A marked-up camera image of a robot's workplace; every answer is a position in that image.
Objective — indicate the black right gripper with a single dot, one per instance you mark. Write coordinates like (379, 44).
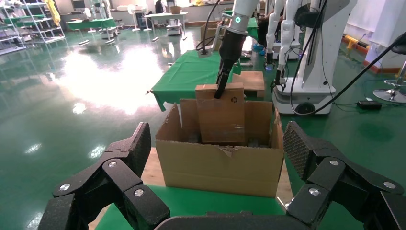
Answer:
(231, 47)

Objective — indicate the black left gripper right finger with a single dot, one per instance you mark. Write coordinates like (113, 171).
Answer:
(328, 177)

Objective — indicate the small brown cardboard box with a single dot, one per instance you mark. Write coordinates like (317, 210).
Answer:
(222, 120)

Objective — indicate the black power adapter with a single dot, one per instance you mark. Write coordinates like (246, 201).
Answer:
(369, 105)

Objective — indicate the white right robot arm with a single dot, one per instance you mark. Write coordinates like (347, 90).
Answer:
(242, 12)

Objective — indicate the chrome base stool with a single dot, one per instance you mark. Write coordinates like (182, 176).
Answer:
(393, 93)

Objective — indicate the large open cardboard carton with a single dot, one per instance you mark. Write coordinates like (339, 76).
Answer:
(219, 168)

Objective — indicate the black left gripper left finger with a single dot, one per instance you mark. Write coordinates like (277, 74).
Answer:
(119, 177)

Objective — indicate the yellow garment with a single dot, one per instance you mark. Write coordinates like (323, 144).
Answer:
(52, 11)

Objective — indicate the white table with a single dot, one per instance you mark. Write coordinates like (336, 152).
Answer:
(166, 15)

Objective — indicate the green covered table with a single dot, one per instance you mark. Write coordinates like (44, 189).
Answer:
(92, 23)

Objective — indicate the white standing fan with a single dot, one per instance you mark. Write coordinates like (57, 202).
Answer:
(132, 11)

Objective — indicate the white wheeled robot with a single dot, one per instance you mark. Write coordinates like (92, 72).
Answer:
(317, 57)

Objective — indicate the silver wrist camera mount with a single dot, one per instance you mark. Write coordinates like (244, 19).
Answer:
(206, 52)

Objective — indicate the white storage rack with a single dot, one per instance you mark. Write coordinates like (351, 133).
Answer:
(31, 28)

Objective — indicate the silver metal binder clip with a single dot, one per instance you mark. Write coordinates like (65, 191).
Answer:
(148, 92)

